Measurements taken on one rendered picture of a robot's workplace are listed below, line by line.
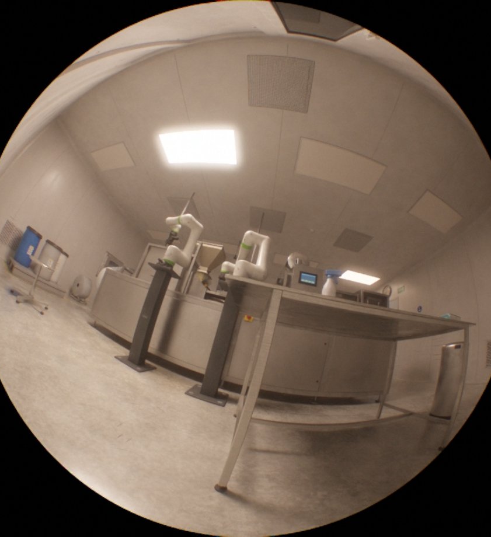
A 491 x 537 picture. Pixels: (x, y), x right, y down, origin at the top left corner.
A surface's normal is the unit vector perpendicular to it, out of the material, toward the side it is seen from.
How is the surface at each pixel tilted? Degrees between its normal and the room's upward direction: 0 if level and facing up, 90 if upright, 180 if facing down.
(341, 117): 180
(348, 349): 90
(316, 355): 90
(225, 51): 180
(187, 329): 90
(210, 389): 90
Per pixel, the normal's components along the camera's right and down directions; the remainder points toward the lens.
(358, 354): -0.03, -0.39
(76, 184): 0.97, 0.21
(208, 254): -0.12, 0.01
